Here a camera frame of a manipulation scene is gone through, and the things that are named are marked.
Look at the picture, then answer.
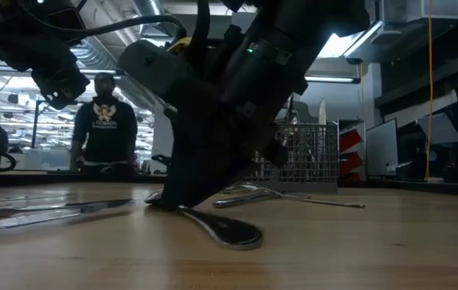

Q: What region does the steel spoon with lined handle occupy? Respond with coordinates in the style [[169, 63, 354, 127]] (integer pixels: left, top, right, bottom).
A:
[[144, 188, 264, 251]]

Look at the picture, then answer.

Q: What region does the yellow right cable tag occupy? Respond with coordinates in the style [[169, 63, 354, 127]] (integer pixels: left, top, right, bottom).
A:
[[167, 36, 193, 56]]

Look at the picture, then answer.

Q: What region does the white board panel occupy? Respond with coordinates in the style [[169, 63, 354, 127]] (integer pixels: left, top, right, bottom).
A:
[[364, 118, 399, 178]]

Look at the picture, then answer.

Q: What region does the grey wire cutlery basket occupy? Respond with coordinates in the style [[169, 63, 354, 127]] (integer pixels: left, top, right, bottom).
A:
[[244, 100, 339, 193]]

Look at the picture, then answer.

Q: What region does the shelf with red bins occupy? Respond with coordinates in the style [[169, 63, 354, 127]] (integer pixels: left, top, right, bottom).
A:
[[337, 118, 366, 182]]

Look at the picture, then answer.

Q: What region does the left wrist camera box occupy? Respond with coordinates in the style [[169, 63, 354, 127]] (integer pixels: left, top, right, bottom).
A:
[[31, 66, 92, 110]]

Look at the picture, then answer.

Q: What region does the corrugated silver air duct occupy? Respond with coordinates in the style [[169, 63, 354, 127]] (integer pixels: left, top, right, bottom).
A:
[[69, 35, 133, 73]]

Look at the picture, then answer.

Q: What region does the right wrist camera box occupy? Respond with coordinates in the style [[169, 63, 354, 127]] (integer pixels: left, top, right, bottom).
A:
[[117, 39, 192, 100]]

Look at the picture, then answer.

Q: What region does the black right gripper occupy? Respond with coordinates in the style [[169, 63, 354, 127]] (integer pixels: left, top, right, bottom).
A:
[[159, 27, 310, 211]]

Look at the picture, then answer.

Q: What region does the white slanted panel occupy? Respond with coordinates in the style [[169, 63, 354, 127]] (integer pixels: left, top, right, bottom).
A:
[[415, 111, 458, 146]]

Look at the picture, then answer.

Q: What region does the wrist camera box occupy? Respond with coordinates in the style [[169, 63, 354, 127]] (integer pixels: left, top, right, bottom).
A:
[[117, 39, 192, 100], [31, 66, 92, 110]]

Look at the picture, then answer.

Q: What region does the yellow hanging cable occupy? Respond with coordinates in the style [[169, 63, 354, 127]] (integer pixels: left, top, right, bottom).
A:
[[424, 0, 435, 181]]

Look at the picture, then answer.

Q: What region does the ceiling light tube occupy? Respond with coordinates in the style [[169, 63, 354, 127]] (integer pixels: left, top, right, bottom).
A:
[[303, 75, 361, 85]]

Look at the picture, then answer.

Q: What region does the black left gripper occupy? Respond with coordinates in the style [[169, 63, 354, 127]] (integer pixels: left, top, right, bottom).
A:
[[0, 27, 80, 81]]

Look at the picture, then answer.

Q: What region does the black metal frame stand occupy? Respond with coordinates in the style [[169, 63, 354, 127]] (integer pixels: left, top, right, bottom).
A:
[[31, 99, 77, 150]]

